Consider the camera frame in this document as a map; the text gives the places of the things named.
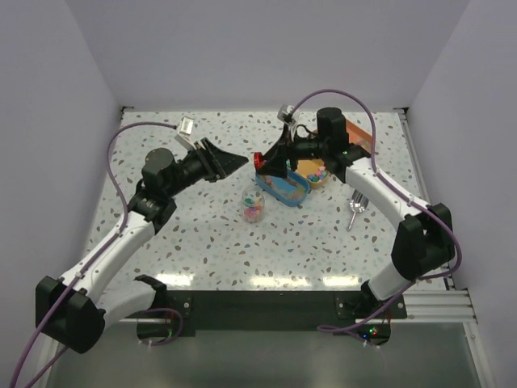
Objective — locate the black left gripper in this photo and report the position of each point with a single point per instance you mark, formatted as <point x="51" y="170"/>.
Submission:
<point x="217" y="164"/>

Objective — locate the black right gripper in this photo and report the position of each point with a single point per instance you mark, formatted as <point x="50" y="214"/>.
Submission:
<point x="278" y="155"/>

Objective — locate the red jar lid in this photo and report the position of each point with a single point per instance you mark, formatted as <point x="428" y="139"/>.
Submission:
<point x="259" y="161"/>

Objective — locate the metal candy scoop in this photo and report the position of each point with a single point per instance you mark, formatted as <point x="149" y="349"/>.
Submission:
<point x="357" y="204"/>

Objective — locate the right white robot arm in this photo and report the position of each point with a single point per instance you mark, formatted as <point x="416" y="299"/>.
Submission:
<point x="422" y="241"/>

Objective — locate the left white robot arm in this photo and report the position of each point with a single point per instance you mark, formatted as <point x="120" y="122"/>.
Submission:
<point x="66" y="307"/>

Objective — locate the yellow oval candy tray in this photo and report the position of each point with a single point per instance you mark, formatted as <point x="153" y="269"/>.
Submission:
<point x="313" y="171"/>

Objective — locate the blue oval candy tray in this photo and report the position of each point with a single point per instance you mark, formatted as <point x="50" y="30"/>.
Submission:
<point x="291" y="191"/>

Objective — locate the clear glass jar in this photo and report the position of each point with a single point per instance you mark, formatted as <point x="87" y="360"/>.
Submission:
<point x="253" y="204"/>

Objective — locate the orange oval candy tray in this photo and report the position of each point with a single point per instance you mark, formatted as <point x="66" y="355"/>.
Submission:
<point x="358" y="136"/>

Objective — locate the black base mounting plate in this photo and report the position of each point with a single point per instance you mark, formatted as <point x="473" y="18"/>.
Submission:
<point x="186" y="313"/>

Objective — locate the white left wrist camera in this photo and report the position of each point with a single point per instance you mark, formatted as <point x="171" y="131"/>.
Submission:
<point x="184" y="131"/>

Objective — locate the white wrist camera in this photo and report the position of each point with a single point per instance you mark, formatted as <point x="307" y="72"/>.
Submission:
<point x="184" y="131"/>
<point x="287" y="115"/>

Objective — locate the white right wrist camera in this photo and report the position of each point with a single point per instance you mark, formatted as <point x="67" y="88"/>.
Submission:
<point x="287" y="115"/>

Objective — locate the aluminium frame rail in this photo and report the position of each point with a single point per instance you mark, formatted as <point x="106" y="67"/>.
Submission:
<point x="426" y="307"/>

